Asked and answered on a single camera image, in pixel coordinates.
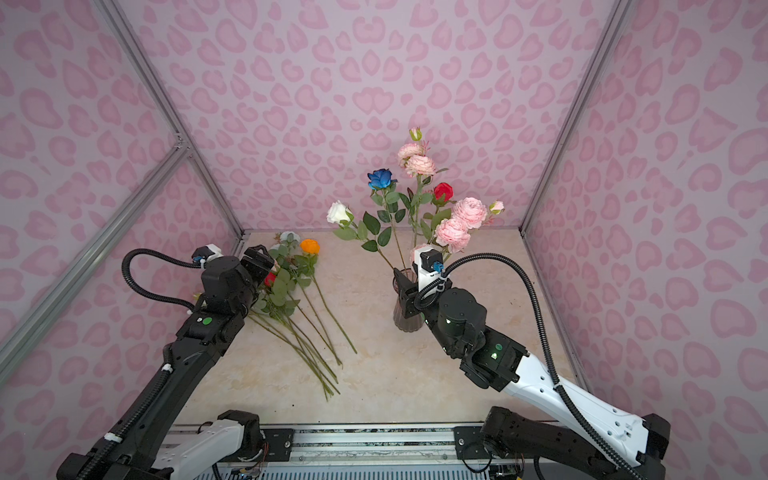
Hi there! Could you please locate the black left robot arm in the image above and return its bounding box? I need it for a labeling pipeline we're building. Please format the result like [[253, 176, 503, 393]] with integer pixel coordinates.
[[56, 245, 275, 479]]

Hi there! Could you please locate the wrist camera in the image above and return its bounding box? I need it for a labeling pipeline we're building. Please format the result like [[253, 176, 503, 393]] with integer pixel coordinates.
[[411, 244, 444, 292], [191, 244, 223, 269]]

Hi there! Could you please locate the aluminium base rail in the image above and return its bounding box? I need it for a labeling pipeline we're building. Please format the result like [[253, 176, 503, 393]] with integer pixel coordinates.
[[149, 421, 637, 480]]

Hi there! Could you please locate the aluminium frame profile right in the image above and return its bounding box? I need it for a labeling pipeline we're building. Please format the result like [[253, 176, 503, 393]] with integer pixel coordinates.
[[519, 0, 636, 238]]

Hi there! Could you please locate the light blue flower spray stem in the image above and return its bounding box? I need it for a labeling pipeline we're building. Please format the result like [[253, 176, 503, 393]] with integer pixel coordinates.
[[268, 231, 301, 265]]

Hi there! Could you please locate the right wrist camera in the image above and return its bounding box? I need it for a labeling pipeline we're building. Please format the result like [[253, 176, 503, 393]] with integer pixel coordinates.
[[411, 244, 444, 292]]

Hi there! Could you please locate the aluminium frame profile left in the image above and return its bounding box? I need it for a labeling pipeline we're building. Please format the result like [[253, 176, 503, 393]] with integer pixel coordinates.
[[1, 1, 245, 385]]

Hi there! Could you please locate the pink rose spray stem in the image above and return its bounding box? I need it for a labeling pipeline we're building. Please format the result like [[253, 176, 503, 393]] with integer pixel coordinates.
[[397, 127, 441, 246]]

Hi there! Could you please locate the red rose stem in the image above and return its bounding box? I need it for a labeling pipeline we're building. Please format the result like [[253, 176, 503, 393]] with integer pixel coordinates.
[[431, 182, 454, 215]]

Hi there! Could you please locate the pink orange mixed flower stem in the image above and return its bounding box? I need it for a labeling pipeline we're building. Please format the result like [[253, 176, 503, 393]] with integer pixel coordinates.
[[419, 197, 505, 254]]

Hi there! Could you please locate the orange rose stem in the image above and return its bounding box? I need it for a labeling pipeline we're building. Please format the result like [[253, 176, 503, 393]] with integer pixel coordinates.
[[299, 238, 358, 354]]

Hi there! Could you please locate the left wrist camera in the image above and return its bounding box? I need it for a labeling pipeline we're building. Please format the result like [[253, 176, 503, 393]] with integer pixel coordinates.
[[191, 244, 223, 269]]

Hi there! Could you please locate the blue rose stem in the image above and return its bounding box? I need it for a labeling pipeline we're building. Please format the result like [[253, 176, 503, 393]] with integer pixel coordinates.
[[367, 168, 407, 268]]

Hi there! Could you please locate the purple ribbed glass vase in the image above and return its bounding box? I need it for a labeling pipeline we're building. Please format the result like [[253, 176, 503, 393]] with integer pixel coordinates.
[[393, 268, 424, 333]]

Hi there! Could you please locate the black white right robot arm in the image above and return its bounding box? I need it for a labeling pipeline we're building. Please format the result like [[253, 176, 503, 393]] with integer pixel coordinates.
[[393, 247, 671, 479]]

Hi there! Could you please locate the aluminium frame profile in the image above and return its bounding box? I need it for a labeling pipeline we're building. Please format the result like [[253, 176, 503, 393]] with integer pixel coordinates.
[[1, 1, 245, 385], [519, 0, 636, 238]]

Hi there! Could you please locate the white rose stem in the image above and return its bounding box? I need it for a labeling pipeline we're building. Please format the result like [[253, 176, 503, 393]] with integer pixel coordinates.
[[326, 200, 395, 269]]

